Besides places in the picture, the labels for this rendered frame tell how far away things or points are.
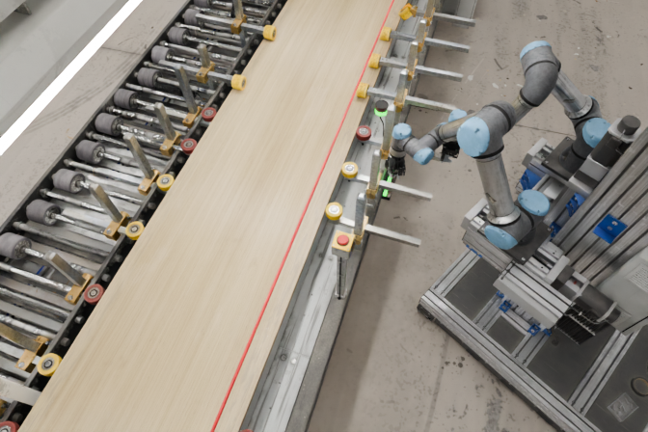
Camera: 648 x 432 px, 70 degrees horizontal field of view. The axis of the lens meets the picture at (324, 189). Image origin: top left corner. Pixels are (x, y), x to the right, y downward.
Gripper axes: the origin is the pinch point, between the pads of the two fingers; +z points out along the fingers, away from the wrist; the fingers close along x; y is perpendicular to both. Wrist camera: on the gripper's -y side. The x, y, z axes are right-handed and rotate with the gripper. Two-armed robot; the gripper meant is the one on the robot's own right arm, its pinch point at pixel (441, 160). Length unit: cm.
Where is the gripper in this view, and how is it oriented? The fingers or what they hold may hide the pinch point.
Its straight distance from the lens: 248.1
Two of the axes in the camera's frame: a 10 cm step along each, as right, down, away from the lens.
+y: 9.5, 2.5, -2.1
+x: 3.2, -7.9, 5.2
